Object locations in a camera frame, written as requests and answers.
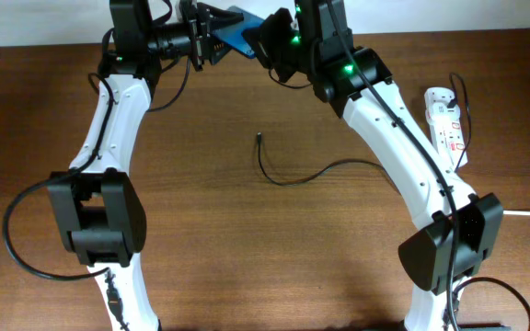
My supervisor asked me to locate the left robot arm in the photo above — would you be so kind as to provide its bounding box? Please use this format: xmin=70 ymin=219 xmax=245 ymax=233
xmin=47 ymin=1 xmax=245 ymax=330

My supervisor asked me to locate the blue screen smartphone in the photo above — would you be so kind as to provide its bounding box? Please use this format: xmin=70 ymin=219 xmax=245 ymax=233
xmin=213 ymin=6 xmax=264 ymax=59

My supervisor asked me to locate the black charging cable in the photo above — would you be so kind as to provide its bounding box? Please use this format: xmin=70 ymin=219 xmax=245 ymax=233
xmin=255 ymin=72 xmax=472 ymax=188

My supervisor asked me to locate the white power strip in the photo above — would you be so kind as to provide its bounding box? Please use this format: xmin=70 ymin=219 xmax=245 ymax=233
xmin=424 ymin=87 xmax=467 ymax=171

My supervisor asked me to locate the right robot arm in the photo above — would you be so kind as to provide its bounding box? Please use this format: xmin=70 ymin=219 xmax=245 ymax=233
xmin=243 ymin=1 xmax=503 ymax=330

